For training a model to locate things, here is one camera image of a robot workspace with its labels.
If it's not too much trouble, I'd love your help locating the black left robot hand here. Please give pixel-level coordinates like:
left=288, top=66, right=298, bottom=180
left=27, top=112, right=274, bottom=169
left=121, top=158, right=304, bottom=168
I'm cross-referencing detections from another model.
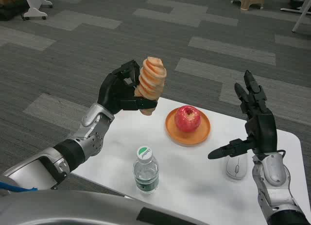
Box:
left=97, top=60, right=158, bottom=115

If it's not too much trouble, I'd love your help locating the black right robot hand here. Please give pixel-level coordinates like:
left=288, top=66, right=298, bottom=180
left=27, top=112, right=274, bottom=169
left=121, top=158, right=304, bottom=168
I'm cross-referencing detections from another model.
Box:
left=207, top=69, right=278, bottom=159

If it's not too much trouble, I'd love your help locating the ridged bread roll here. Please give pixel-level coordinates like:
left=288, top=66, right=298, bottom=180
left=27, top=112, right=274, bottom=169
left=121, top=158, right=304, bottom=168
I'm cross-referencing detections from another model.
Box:
left=134, top=56, right=167, bottom=116

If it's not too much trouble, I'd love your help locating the white computer mouse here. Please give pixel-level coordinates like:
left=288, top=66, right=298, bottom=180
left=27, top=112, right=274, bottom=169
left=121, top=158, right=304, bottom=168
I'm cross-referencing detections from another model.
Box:
left=225, top=153, right=248, bottom=180

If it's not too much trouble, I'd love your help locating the orange plate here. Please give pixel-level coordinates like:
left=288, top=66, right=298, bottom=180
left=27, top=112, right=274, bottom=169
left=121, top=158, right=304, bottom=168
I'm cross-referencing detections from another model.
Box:
left=165, top=107, right=211, bottom=146

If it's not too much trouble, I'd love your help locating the red apple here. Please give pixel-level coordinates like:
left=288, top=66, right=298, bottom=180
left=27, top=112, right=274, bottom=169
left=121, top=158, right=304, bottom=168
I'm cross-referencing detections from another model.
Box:
left=174, top=105, right=202, bottom=133

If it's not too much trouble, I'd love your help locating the clear plastic water bottle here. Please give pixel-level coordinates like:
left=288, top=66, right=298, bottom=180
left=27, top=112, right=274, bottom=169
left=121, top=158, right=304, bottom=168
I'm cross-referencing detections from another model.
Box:
left=133, top=146, right=160, bottom=194

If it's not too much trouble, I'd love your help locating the white wheeled partition stand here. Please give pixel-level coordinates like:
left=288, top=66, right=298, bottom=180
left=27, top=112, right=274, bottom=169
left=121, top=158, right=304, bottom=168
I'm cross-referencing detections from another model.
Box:
left=21, top=0, right=55, bottom=21

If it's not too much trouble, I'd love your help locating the silver robot chest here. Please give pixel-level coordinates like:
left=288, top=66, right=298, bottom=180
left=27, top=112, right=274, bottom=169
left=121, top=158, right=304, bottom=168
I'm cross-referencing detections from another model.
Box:
left=0, top=175, right=207, bottom=225

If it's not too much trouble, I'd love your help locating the white desk leg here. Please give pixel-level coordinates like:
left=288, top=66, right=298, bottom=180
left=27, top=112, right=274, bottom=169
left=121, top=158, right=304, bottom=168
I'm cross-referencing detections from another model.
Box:
left=292, top=0, right=311, bottom=33

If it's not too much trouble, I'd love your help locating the white desk foot bar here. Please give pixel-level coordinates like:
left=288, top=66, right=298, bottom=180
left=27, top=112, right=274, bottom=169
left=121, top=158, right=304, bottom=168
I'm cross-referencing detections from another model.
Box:
left=280, top=6, right=311, bottom=13

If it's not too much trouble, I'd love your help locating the beige plastic stool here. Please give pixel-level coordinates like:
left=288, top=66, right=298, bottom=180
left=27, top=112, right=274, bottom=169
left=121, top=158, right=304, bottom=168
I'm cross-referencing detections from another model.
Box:
left=230, top=0, right=264, bottom=11

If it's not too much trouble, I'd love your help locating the black bag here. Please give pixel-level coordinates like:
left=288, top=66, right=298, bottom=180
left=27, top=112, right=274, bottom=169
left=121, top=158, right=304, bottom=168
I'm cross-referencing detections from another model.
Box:
left=0, top=3, right=27, bottom=21

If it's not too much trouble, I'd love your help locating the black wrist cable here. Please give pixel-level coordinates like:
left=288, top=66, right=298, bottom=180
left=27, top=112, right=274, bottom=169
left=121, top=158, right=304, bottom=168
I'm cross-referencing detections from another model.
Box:
left=271, top=149, right=286, bottom=160

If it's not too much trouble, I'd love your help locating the blue cable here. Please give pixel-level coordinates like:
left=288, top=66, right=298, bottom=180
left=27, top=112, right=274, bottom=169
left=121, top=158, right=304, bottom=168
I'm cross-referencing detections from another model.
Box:
left=0, top=181, right=38, bottom=193

